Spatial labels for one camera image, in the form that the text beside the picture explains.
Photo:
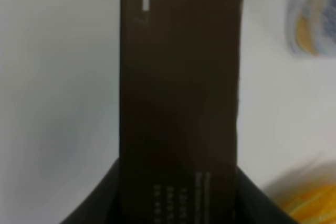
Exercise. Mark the dark brown box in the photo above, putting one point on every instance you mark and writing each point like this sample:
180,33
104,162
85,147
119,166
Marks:
178,110

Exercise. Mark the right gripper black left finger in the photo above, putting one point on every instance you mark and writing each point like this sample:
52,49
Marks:
102,205

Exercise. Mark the yellow orange object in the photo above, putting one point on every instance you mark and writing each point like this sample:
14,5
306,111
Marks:
306,193

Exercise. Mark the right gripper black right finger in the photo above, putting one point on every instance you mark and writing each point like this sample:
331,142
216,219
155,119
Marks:
254,207

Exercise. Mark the blue yellow patterned object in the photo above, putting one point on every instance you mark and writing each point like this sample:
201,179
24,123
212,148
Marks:
310,28

